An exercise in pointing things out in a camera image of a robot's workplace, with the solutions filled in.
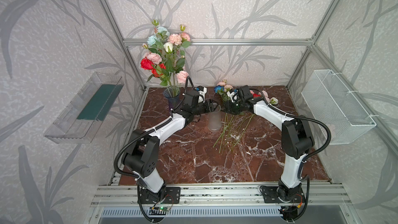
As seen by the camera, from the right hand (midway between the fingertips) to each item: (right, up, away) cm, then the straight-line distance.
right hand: (221, 105), depth 92 cm
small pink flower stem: (-22, +16, -11) cm, 30 cm away
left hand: (-2, +3, -7) cm, 8 cm away
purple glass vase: (-29, +7, -1) cm, 30 cm away
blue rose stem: (+1, +11, +20) cm, 23 cm away
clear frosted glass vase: (-4, -8, +1) cm, 9 cm away
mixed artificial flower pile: (+9, -13, +7) cm, 18 cm away
